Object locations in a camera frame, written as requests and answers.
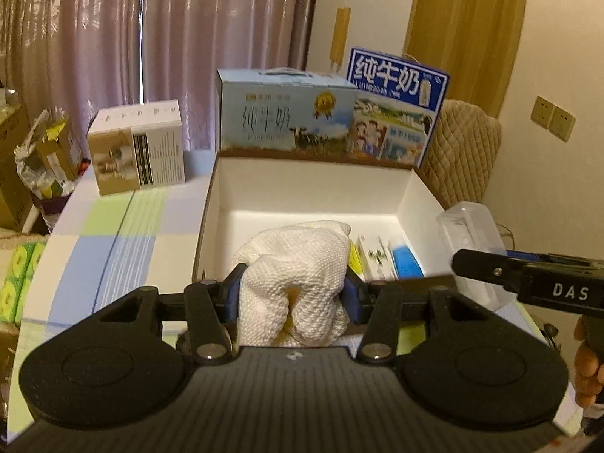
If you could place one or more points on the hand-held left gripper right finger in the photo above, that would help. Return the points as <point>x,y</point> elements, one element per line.
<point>351,297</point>

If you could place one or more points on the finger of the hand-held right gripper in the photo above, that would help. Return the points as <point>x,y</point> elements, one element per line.
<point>528,257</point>
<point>486,269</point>

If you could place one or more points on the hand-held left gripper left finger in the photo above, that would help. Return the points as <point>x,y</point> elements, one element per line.
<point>231,288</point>

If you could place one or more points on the clear plastic container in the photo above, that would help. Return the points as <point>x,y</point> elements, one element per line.
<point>472,226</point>

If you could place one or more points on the white knitted cloth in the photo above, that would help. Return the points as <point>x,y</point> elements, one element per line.
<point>292,269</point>

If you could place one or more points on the blue and white tube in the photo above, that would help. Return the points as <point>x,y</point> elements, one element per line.
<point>406,259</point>

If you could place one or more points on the brown storage box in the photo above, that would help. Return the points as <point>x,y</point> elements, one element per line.
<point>306,193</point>

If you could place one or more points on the person's right hand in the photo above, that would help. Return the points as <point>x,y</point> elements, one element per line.
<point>587,373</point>

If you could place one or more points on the white medicine box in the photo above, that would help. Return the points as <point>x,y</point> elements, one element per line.
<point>377,257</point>

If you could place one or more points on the beige quilted chair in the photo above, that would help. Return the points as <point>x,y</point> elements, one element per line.
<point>462,151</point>

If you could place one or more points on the checked tablecloth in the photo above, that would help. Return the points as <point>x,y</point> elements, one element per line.
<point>118,245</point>

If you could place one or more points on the beige printed product box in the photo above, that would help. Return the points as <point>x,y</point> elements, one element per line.
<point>160,151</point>

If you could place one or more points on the light blue milk carton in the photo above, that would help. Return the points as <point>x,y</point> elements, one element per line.
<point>264,118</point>

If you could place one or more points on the small orange object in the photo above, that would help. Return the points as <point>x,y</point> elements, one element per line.
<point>83,166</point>

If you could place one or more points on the purple waste bin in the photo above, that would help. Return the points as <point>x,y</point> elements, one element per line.
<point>54,207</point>

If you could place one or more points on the green tissue multipack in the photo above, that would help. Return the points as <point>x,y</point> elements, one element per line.
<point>19,278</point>

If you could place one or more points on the dark blue milk carton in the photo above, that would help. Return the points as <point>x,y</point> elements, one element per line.
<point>396,75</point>

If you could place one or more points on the yellow-brown paper box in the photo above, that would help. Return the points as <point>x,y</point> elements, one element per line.
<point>59,151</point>

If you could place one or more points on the trash bin with rubbish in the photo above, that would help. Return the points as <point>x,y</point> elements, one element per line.
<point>30,165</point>

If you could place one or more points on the brown cardboard carton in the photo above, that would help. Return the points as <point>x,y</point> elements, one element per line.
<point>14,188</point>

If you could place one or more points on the pink sheer curtain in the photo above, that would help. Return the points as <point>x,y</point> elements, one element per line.
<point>71,33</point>
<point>212,19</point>

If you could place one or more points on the beige wall socket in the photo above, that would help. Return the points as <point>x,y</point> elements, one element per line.
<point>564,124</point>
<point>541,112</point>

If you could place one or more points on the yellow wall hanging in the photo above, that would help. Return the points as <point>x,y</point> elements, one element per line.
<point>339,37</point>

